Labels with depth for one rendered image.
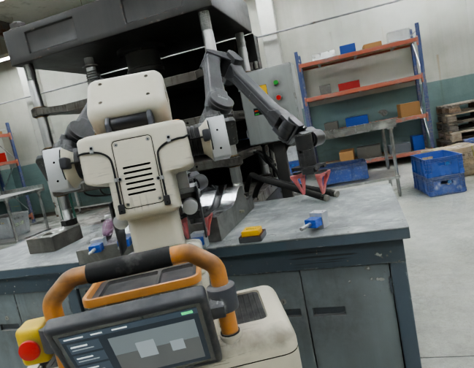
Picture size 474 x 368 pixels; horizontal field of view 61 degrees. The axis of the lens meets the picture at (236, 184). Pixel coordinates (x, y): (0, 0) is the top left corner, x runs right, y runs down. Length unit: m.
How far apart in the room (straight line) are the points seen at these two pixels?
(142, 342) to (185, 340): 0.07
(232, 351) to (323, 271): 0.70
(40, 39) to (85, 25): 0.32
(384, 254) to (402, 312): 0.20
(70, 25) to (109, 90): 1.49
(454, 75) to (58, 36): 6.99
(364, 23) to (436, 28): 1.22
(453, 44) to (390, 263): 7.21
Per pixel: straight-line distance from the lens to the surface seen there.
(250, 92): 1.48
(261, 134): 2.26
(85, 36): 2.53
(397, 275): 1.42
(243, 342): 0.79
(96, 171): 1.07
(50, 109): 2.76
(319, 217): 1.39
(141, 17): 2.38
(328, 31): 8.25
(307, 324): 1.53
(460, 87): 8.40
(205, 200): 1.75
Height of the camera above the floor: 1.19
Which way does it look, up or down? 8 degrees down
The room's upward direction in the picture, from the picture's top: 11 degrees counter-clockwise
